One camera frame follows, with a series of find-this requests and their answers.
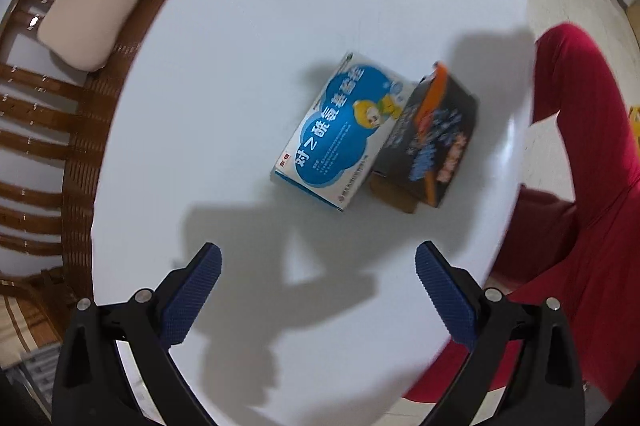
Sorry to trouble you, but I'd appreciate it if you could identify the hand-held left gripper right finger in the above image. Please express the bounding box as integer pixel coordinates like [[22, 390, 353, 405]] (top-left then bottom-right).
[[415, 241, 587, 426]]

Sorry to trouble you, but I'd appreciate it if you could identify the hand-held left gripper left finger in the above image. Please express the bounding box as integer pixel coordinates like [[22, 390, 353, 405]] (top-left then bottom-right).
[[52, 242, 223, 426]]

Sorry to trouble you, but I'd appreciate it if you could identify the black and orange box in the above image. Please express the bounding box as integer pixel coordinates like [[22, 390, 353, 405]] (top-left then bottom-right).
[[370, 62, 479, 215]]

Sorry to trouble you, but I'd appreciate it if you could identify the blue and white medicine box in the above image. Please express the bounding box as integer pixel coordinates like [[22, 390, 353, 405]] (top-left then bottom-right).
[[271, 51, 418, 213]]

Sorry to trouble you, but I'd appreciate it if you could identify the wooden chair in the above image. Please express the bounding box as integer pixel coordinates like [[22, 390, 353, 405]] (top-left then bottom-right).
[[0, 0, 236, 292]]

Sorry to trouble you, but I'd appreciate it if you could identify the striped brown seat pad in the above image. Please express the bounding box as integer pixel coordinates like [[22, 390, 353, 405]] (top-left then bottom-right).
[[0, 278, 68, 364]]

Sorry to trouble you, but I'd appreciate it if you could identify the beige cushion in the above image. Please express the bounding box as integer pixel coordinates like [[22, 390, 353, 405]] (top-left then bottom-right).
[[36, 0, 146, 73]]

